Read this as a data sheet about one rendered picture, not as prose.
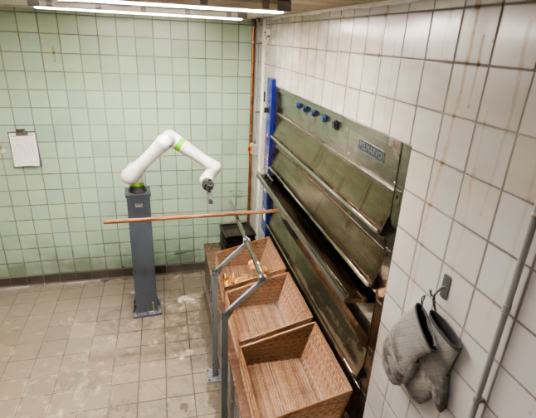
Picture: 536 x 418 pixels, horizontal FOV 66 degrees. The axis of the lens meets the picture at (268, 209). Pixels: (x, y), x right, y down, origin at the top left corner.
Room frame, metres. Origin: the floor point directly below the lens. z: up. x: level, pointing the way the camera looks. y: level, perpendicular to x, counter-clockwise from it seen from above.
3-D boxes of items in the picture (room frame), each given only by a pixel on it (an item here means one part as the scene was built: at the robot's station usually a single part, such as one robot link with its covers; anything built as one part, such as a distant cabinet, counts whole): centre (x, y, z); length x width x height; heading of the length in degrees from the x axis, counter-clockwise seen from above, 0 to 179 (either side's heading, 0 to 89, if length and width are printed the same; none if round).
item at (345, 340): (2.42, -0.27, 1.02); 1.79 x 0.11 x 0.19; 15
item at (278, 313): (2.32, -0.02, 0.72); 0.56 x 0.49 x 0.28; 15
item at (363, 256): (2.42, -0.27, 1.54); 1.79 x 0.11 x 0.19; 15
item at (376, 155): (2.43, -0.29, 1.99); 1.80 x 0.08 x 0.21; 15
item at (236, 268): (2.90, 0.14, 0.72); 0.56 x 0.49 x 0.28; 15
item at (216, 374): (2.57, 0.29, 0.59); 1.27 x 0.31 x 1.17; 15
